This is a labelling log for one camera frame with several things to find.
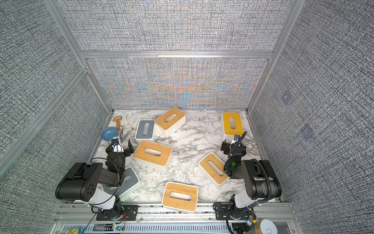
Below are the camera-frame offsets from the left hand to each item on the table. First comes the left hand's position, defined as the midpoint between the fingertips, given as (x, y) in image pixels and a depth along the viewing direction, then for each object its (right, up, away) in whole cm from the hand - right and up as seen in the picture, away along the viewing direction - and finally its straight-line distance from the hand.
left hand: (123, 140), depth 88 cm
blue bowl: (-17, +3, +16) cm, 23 cm away
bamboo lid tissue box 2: (+19, -9, -3) cm, 21 cm away
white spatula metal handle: (-2, +5, +17) cm, 18 cm away
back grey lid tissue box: (+10, +5, +13) cm, 17 cm away
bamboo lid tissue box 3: (+55, -16, -1) cm, 57 cm away
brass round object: (-13, -38, -23) cm, 46 cm away
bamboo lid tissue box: (+27, +11, +12) cm, 32 cm away
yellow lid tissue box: (+69, +9, +11) cm, 71 cm away
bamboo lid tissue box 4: (+35, -28, -12) cm, 47 cm away
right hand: (+68, +1, +3) cm, 68 cm away
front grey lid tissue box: (+8, -21, -9) cm, 24 cm away
